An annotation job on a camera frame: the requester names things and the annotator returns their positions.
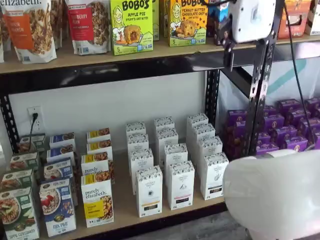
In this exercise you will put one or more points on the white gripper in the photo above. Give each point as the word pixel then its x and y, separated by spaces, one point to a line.
pixel 250 22

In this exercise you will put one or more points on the white box green strip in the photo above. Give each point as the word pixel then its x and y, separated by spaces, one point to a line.
pixel 214 176
pixel 210 146
pixel 197 119
pixel 203 131

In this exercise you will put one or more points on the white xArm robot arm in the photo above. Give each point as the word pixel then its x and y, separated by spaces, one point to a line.
pixel 270 195

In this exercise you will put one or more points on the blue Z Bar box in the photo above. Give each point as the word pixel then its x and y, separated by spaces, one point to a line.
pixel 218 22

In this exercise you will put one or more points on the orange Bobo's peanut butter box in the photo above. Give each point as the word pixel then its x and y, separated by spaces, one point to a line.
pixel 188 22

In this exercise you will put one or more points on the purple Annie's snack box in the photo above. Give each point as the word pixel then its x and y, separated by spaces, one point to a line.
pixel 312 103
pixel 290 106
pixel 273 123
pixel 295 144
pixel 270 110
pixel 237 133
pixel 263 138
pixel 283 133
pixel 303 126
pixel 317 141
pixel 267 148
pixel 296 116
pixel 237 117

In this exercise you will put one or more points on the orange snack box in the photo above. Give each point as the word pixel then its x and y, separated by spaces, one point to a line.
pixel 293 20

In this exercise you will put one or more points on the green Bobo's apple pie box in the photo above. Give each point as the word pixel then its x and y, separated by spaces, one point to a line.
pixel 132 27
pixel 156 20

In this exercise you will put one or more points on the white box pink strip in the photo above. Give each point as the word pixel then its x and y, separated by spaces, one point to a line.
pixel 164 123
pixel 176 153
pixel 181 186
pixel 167 137

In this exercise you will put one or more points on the white snack box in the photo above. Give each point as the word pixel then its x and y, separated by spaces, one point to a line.
pixel 313 17

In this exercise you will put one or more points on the white box yellow strip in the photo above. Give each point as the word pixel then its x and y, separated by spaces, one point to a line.
pixel 141 160
pixel 135 128
pixel 149 192
pixel 137 142

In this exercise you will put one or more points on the yellow purely elizabeth box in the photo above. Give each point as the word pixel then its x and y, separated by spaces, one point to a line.
pixel 97 200
pixel 98 134
pixel 100 147
pixel 95 165

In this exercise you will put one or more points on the blue flax oatmeal box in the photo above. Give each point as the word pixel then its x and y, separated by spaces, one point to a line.
pixel 58 170
pixel 57 207
pixel 62 138
pixel 60 152

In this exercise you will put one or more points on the green oatmeal box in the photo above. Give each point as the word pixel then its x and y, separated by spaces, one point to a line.
pixel 17 215
pixel 15 180
pixel 32 142
pixel 23 162

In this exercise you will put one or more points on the translucent white plastic sheet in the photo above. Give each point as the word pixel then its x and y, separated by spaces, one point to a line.
pixel 282 75

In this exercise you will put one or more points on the red purely elizabeth granola bag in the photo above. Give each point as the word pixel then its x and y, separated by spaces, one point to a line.
pixel 87 27

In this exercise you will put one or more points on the orange purely elizabeth granola bag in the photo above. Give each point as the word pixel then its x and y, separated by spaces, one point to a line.
pixel 30 30
pixel 58 22

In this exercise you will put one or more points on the black metal shelf frame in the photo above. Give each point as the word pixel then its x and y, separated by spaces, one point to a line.
pixel 300 50
pixel 100 75

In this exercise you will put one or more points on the white wall outlet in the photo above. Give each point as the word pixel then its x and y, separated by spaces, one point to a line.
pixel 35 110

